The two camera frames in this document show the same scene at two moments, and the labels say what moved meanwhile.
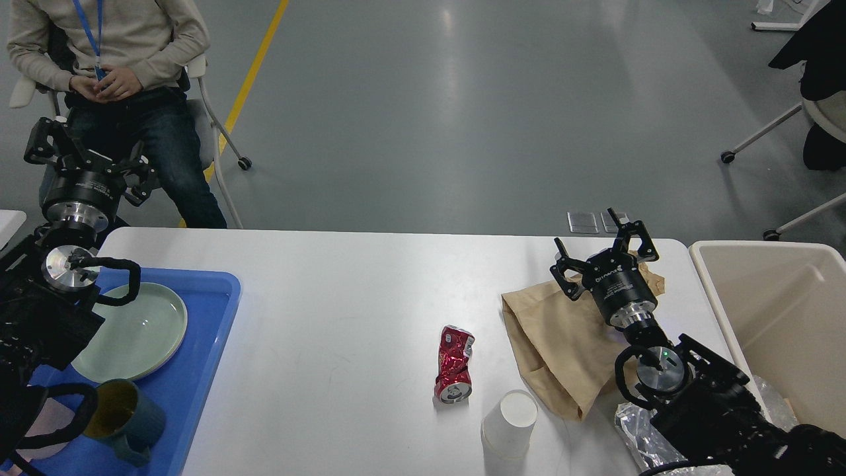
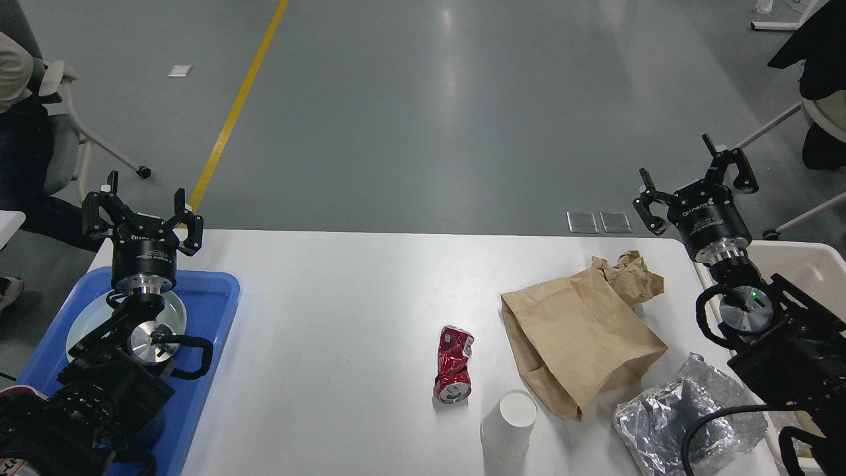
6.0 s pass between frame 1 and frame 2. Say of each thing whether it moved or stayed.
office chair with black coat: stayed
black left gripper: moved
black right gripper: moved
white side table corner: stayed
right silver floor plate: stayed
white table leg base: stayed
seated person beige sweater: moved
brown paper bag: stayed
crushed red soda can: stayed
